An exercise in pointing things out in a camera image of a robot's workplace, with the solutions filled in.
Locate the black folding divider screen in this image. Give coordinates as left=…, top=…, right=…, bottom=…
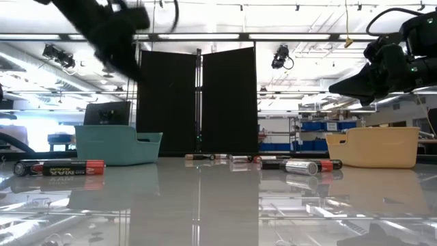
left=136, top=46, right=259, bottom=154

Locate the yellow hanging cord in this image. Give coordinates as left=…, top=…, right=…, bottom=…
left=343, top=0, right=354, bottom=49

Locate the blue crate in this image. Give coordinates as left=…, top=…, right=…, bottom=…
left=46, top=133, right=74, bottom=145

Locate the metal shelving rack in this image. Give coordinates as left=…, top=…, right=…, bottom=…
left=288, top=115, right=363, bottom=153

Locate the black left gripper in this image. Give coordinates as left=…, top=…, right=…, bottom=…
left=73, top=5, right=151, bottom=82

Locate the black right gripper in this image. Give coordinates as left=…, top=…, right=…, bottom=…
left=328, top=32, right=437, bottom=106

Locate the yellow plastic bin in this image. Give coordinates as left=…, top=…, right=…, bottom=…
left=325, top=126, right=421, bottom=169

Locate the black aluminium table frame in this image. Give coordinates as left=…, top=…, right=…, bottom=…
left=0, top=150, right=437, bottom=163

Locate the teal plastic bin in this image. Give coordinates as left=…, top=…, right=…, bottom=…
left=74, top=124, right=164, bottom=167

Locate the black mounted camera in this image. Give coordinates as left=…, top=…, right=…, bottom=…
left=271, top=44, right=295, bottom=71

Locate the black monitor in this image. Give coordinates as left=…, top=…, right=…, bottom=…
left=83, top=100, right=132, bottom=126

